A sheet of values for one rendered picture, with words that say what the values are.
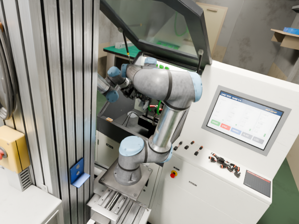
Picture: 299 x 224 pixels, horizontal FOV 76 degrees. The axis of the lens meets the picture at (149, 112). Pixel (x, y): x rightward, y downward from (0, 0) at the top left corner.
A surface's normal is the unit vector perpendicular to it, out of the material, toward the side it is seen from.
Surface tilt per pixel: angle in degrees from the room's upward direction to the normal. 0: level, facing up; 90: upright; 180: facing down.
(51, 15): 90
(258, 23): 90
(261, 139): 76
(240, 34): 90
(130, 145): 8
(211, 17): 90
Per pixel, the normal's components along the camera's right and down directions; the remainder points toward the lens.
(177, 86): 0.26, 0.16
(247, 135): -0.46, 0.13
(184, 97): 0.18, 0.69
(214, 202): -0.52, 0.35
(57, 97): 0.91, 0.32
